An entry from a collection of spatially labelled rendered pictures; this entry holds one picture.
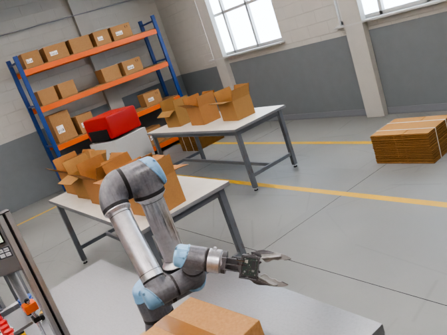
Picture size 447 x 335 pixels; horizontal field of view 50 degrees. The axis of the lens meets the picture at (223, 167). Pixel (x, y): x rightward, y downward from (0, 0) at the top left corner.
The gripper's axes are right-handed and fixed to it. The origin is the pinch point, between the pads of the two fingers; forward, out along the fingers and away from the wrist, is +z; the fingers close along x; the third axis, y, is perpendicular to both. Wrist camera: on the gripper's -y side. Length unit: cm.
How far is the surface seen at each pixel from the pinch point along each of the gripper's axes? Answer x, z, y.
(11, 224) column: 1, -95, -1
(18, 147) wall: 80, -502, -645
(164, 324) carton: -18.3, -32.2, 16.6
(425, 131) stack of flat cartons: 117, 116, -323
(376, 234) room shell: 14, 66, -233
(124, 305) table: -33, -70, -61
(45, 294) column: -23, -84, -12
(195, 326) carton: -16.1, -22.3, 21.4
